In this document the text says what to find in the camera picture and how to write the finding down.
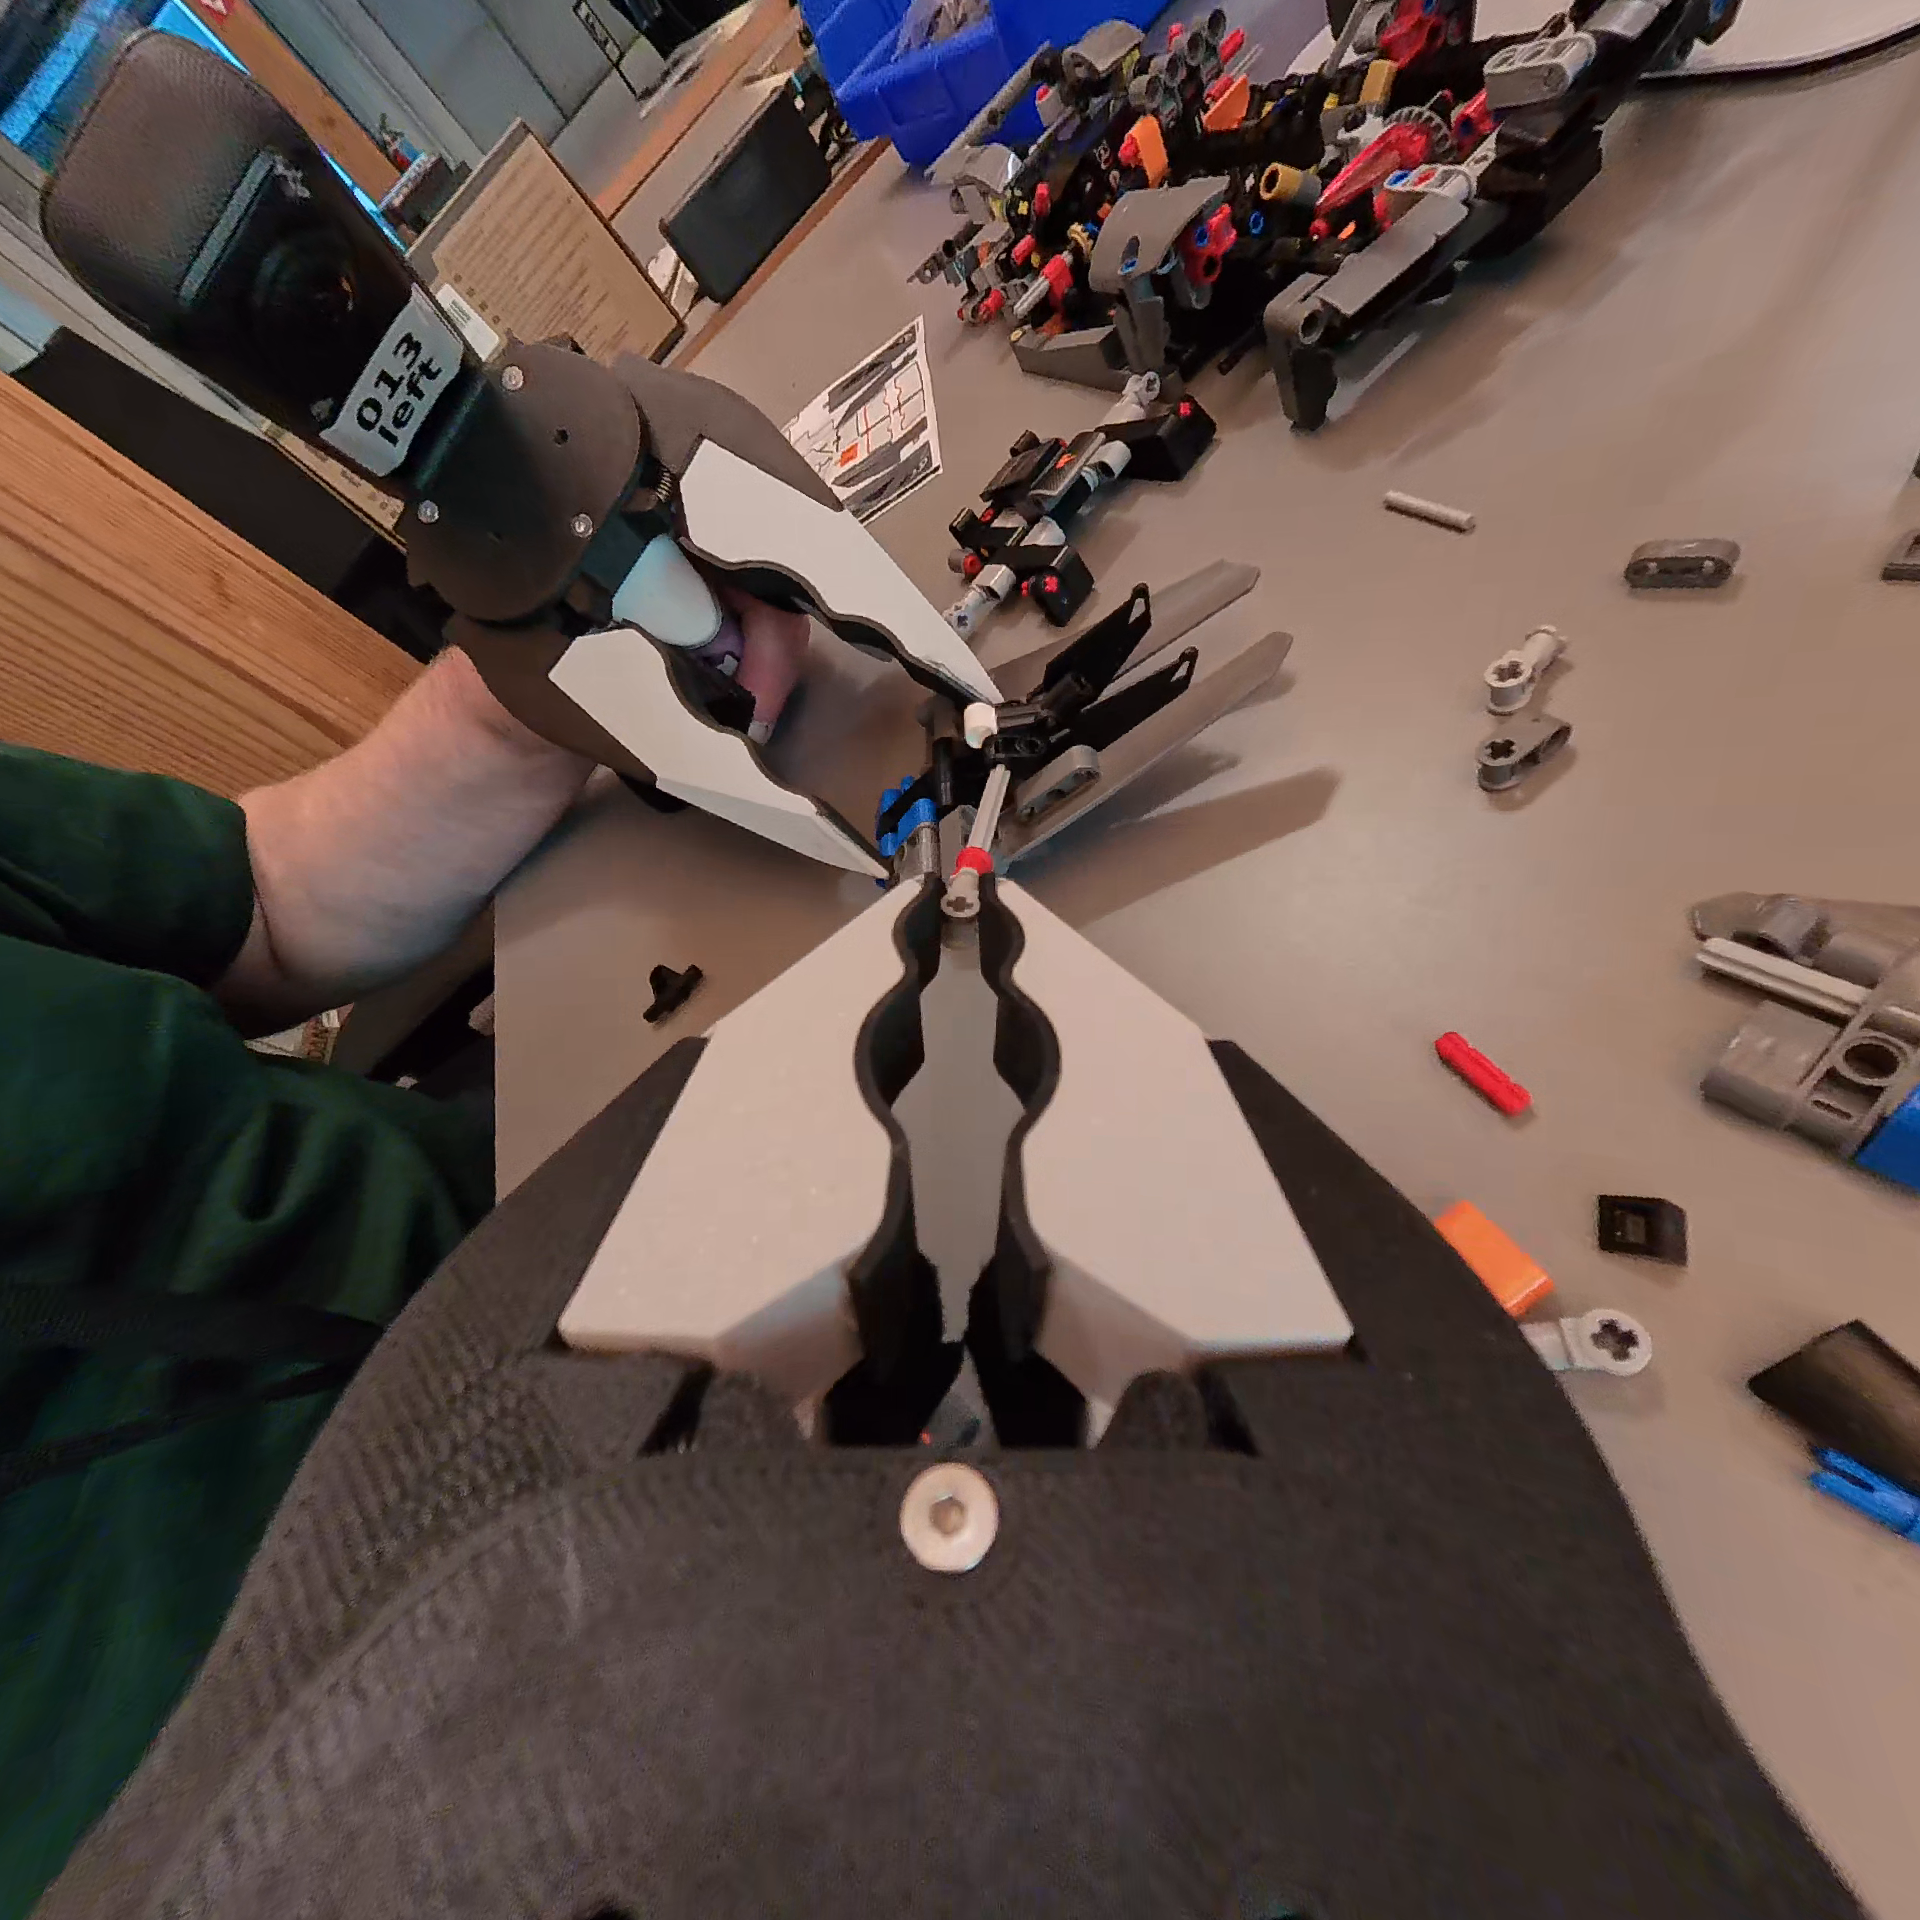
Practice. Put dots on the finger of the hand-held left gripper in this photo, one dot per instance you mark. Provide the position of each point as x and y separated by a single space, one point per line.
674 735
810 548

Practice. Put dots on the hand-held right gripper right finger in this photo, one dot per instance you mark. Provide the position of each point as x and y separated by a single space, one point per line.
1185 1200

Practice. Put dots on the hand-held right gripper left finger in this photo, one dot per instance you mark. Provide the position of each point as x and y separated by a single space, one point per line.
735 1200

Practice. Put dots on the metal axle with red bush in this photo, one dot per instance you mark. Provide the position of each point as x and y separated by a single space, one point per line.
972 863

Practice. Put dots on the grey black lego subassembly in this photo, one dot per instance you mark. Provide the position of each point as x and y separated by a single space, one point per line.
1140 690

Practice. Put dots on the person's left forearm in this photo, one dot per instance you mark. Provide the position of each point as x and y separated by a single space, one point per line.
361 855

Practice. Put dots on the lego sticker sheet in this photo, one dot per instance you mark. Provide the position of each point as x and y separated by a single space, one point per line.
871 420

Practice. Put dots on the black T-shaped lego pin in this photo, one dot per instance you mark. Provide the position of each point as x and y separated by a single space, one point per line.
673 990

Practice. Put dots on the black grey lego module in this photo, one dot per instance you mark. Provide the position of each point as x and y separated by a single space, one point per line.
1080 480

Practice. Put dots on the orange lego piece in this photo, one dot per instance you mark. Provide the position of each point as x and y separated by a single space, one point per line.
1493 1252

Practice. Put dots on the small light grey lego connector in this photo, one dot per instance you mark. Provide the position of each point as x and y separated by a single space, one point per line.
1591 1342

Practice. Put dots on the black square lego piece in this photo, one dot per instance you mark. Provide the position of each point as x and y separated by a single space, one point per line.
1642 1227

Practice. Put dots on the dark grey lego axle connector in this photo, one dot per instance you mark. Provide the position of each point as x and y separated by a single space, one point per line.
1522 751

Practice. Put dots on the partly built lego car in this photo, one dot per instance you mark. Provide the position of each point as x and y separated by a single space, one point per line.
1274 195

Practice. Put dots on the light grey lego axle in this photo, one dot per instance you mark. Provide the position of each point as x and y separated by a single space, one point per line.
1428 510

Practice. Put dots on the light grey lego axle connector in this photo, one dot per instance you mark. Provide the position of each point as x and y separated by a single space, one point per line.
1522 669

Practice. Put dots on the black curved lego panel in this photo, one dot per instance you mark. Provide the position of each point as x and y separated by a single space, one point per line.
1839 1394

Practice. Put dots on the blue lego piece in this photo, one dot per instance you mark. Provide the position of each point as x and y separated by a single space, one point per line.
1868 1484

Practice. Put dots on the small dark lego bar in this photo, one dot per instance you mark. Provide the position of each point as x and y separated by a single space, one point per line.
1681 563

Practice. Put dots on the dark grey lego liftarm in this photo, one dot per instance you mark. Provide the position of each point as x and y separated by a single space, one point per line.
1902 555

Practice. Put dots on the person's left hand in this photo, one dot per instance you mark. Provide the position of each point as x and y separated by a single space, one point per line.
781 660

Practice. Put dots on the red pin piece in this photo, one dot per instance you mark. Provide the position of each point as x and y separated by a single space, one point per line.
1482 1072

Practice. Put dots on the black flat screen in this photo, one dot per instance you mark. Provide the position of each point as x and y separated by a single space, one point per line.
750 195

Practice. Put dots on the wooden beam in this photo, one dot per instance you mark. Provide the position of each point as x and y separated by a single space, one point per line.
150 600

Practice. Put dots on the blue plastic bin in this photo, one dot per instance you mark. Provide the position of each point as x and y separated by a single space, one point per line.
900 90

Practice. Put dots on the pile of clear plastic bags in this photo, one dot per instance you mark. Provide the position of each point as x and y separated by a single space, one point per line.
930 22

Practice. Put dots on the person's green shirt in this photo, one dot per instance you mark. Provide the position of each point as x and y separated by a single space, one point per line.
150 1200

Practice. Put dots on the grey lego frame assembly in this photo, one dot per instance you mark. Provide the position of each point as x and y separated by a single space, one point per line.
1815 1065

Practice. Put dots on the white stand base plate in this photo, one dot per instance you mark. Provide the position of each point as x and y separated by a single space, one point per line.
1801 30

